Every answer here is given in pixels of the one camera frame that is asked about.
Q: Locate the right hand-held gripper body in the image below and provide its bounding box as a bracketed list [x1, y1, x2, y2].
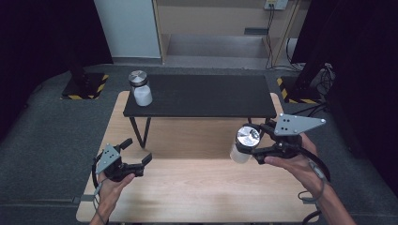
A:
[265, 112, 327, 158]

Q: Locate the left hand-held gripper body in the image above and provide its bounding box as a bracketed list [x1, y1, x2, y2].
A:
[94, 142, 145, 183]

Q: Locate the glass salt shaker metal lid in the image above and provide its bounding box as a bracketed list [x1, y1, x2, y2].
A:
[229, 125, 262, 164]
[128, 69, 154, 107]

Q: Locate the black shelf with metal legs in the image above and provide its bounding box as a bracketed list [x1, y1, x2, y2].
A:
[122, 73, 278, 149]

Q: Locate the person's left hand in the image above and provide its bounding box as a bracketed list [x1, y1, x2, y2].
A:
[97, 172, 136, 204]

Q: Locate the person's right hand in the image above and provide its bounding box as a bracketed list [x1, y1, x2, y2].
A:
[263, 133, 327, 192]

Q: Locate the black stand hazard-striped base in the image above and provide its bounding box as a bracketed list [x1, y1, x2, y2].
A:
[60, 55, 110, 101]
[276, 76, 323, 105]

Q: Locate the black curtain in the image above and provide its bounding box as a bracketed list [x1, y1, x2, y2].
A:
[290, 0, 398, 188]
[0, 0, 114, 135]

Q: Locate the dark grey plastic bar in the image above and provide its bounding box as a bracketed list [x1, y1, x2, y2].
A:
[243, 27, 269, 36]

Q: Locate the white partition panel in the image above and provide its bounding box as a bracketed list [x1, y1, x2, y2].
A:
[93, 0, 162, 59]

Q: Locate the beige wooden desk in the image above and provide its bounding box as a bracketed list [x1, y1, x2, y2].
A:
[152, 0, 303, 69]

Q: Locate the left hand-held gripper cable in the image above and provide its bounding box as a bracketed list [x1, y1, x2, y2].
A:
[91, 152, 109, 225]

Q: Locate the hand-held gripper cable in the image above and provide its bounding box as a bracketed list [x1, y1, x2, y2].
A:
[297, 146, 332, 225]
[91, 152, 109, 225]

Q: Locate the right hand-held gripper cable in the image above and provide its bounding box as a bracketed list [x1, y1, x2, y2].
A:
[297, 146, 332, 225]

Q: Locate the tangled black cable bundle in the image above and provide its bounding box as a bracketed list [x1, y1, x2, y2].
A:
[313, 62, 336, 97]

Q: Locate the black power cable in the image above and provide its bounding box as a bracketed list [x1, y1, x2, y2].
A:
[265, 4, 302, 71]

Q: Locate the white wall power outlet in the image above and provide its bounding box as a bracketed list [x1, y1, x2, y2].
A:
[264, 0, 289, 10]

